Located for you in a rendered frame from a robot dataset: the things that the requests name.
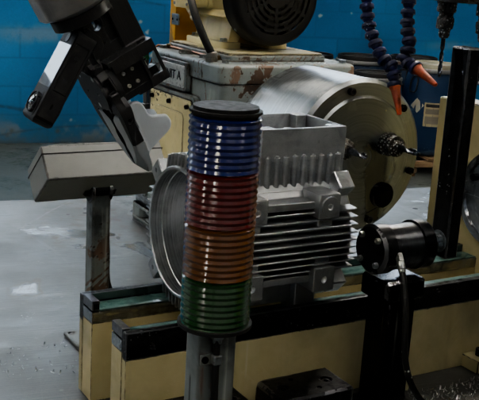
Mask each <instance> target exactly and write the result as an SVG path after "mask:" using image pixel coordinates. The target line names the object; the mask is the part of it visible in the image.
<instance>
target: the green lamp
mask: <svg viewBox="0 0 479 400"><path fill-rule="evenodd" d="M251 280H252V277H250V278H249V279H248V280H246V281H244V282H241V283H236V284H228V285H216V284H208V283H200V282H197V281H194V280H192V279H189V278H188V277H186V276H185V275H184V274H183V273H182V285H181V287H182V289H181V294H182V295H181V302H180V304H181V307H180V311H181V313H180V318H181V322H182V323H183V324H184V325H185V326H186V327H188V328H190V329H194V330H197V331H200V332H204V333H232V332H236V331H239V330H241V329H244V328H245V327H247V326H248V323H249V320H250V316H249V315H250V308H251V305H250V303H251V285H252V281H251Z"/></svg>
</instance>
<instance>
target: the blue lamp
mask: <svg viewBox="0 0 479 400"><path fill-rule="evenodd" d="M189 117H190V119H189V124H190V126H189V128H188V129H189V133H188V136H189V139H188V143H189V145H188V146H187V148H188V150H189V151H188V152H187V155H188V158H187V162H188V164H187V165H186V166H187V168H188V169H190V170H191V171H193V172H195V173H198V174H201V175H209V176H216V177H230V178H232V177H245V176H250V175H254V174H256V173H257V172H259V165H260V162H259V159H260V155H259V153H260V152H261V151H260V146H261V143H260V140H261V139H262V138H261V136H260V135H261V133H262V130H261V128H262V123H261V122H262V118H261V117H260V116H259V118H258V119H255V120H251V121H219V120H212V119H206V118H202V117H197V116H194V115H193V112H192V113H190V114H189Z"/></svg>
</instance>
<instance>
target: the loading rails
mask: <svg viewBox="0 0 479 400"><path fill-rule="evenodd" d="M352 257H353V258H354V260H349V261H347V262H348V263H350V264H352V267H341V269H342V271H343V274H344V277H345V279H346V282H345V283H344V284H343V285H342V286H341V287H340V288H339V289H338V290H334V291H328V292H322V293H316V294H314V302H306V303H301V304H296V305H290V306H284V305H283V304H282V303H281V302H274V303H268V304H263V305H257V306H251V308H250V315H249V316H250V319H251V321H252V324H251V329H250V330H249V331H248V332H246V333H245V334H242V335H239V336H236V350H235V363H234V376H233V387H234V388H235V389H236V390H237V391H239V392H240V393H241V394H242V395H243V396H244V397H245V398H247V399H248V400H255V392H256V387H257V384H258V382H260V381H262V380H264V379H272V378H276V377H281V376H286V375H292V374H296V373H300V372H304V371H311V370H316V369H320V368H324V367H325V368H327V369H328V370H329V371H330V372H332V373H333V374H335V375H337V376H338V377H340V378H341V379H342V380H344V381H345V382H347V383H349V384H350V385H351V386H353V388H354V389H356V388H359V382H360V373H361V365H362V350H363V341H364V332H365V324H366V308H367V300H368V295H367V294H365V293H363V292H362V291H361V288H362V274H363V272H364V271H366V270H365V269H364V268H363V267H362V265H361V264H360V262H359V261H357V259H356V257H357V256H352ZM475 265H476V256H473V255H471V254H469V253H467V252H463V251H462V244H460V243H458V250H457V256H456V257H455V258H452V259H443V258H441V257H439V256H436V257H435V260H434V262H433V263H432V264H431V265H430V266H429V267H424V268H419V269H410V268H406V270H409V271H411V272H413V273H415V274H417V275H419V276H422V277H423V278H424V279H425V281H424V289H423V297H422V298H420V299H415V306H414V314H413V321H412V335H411V343H410V350H409V358H408V361H409V367H410V371H411V374H412V376H414V375H421V374H425V373H428V372H433V371H439V370H443V369H447V368H451V367H457V366H463V367H464V368H466V369H468V370H470V371H471V372H473V373H475V374H477V375H479V273H476V274H474V270H475ZM180 313H181V311H180V310H179V309H178V308H175V305H172V302H169V299H168V298H166V293H163V284H162V282H157V283H146V284H140V285H133V286H127V287H116V288H109V289H103V290H92V291H85V292H80V311H79V316H80V320H79V389H80V390H81V391H82V392H83V393H84V394H85V396H86V397H87V398H88V399H89V400H100V399H103V398H110V400H165V399H169V398H177V397H181V396H184V392H185V375H186V342H187V332H186V331H184V330H182V329H181V328H180V327H179V326H178V323H177V318H178V315H179V314H180Z"/></svg>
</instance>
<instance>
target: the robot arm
mask: <svg viewBox="0 0 479 400"><path fill-rule="evenodd" d="M28 1H29V3H30V5H31V7H32V8H33V11H34V13H35V14H36V16H37V18H38V20H39V21H40V22H42V23H45V24H47V23H50V24H51V26H52V28H53V30H54V32H55V33H58V34H61V33H63V35H62V37H61V39H60V41H59V43H58V45H57V47H56V50H55V51H54V52H53V54H52V57H51V59H50V60H49V62H48V65H47V66H46V68H45V69H44V72H43V74H42V76H41V77H40V79H39V81H38V83H37V85H36V87H35V89H34V91H33V92H32V93H31V94H30V95H29V98H28V100H27V102H26V104H25V108H24V109H23V114H24V115H25V117H27V118H28V119H29V120H30V121H32V122H34V123H36V124H38V125H40V126H42V127H44V128H46V129H50V128H51V127H52V126H53V125H54V123H55V121H56V119H57V118H58V116H59V115H60V113H61V110H62V108H63V105H64V103H65V101H66V100H67V98H68V96H69V94H70V92H71V90H72V88H73V86H74V85H75V83H76V81H77V79H78V80H79V83H80V85H81V87H82V89H83V90H84V92H85V94H86V96H87V97H88V98H89V100H90V101H91V103H92V104H93V106H94V108H95V110H96V111H97V113H98V115H99V117H100V118H101V119H102V121H103V122H104V124H105V126H106V127H107V129H108V130H109V131H110V133H111V134H112V136H114V138H115V139H116V141H117V143H118V144H119V145H120V146H121V148H122V149H123V150H124V152H125V153H126V155H127V156H128V157H129V159H130V160H131V161H132V162H133V163H134V164H136V165H137V166H139V167H141V168H143V169H144V170H146V171H151V170H152V169H153V168H152V162H151V157H150V155H149V153H150V151H151V149H152V148H153V147H154V146H155V145H156V144H157V143H158V142H159V140H160V139H161V138H162V137H163V136H164V135H165V134H166V133H167V132H168V131H169V129H170V127H171V120H170V118H169V117H168V116H167V115H166V114H164V113H161V114H157V113H156V112H155V110H153V109H145V108H144V105H143V104H142V103H141V102H138V101H133V102H131V100H130V99H131V98H133V97H135V96H137V95H138V94H140V95H142V94H143V93H145V92H146V91H148V90H150V89H151V88H152V87H155V86H156V85H158V84H160V83H161V82H162V81H164V80H165V79H168V78H169V77H170V76H169V74H168V71H167V69H166V67H165V65H164V63H163V61H162V59H161V57H160V55H159V53H158V51H157V48H156V46H155V44H154V42H153V40H152V38H151V37H146V36H145V35H144V33H143V31H142V29H141V27H140V24H139V22H138V21H137V19H136V16H135V14H134V13H133V11H132V8H131V6H130V5H129V3H128V0H28ZM92 23H93V24H92ZM152 51H154V53H155V55H156V57H157V59H158V61H159V64H160V66H161V68H162V70H161V71H159V69H158V68H157V66H156V64H153V63H150V64H148V62H147V60H149V59H150V58H149V56H148V53H149V52H152ZM158 71H159V72H158ZM157 72H158V73H157ZM155 73H157V74H155ZM154 74H155V75H154Z"/></svg>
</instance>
